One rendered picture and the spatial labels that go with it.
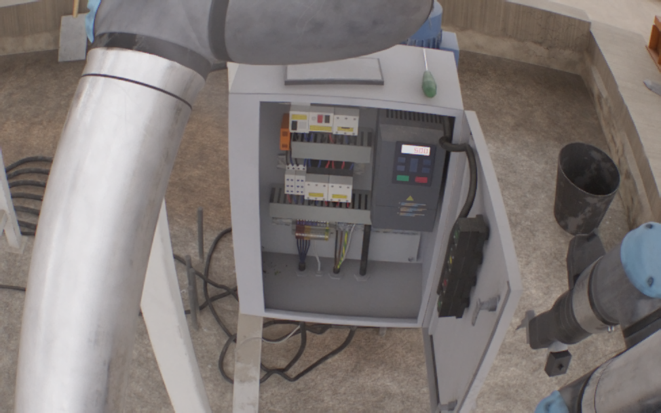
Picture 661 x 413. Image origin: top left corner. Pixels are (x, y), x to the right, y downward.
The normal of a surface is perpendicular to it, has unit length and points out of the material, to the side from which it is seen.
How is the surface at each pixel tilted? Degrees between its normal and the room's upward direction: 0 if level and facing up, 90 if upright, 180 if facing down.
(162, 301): 81
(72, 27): 70
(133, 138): 54
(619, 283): 89
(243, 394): 0
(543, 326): 65
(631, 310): 76
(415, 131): 25
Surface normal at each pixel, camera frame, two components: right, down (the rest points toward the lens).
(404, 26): 0.69, 0.64
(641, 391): -0.94, 0.17
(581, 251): 0.22, -0.38
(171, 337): -0.04, 0.57
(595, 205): 0.01, 0.79
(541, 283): 0.05, -0.72
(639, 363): -0.94, -0.33
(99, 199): 0.36, 0.01
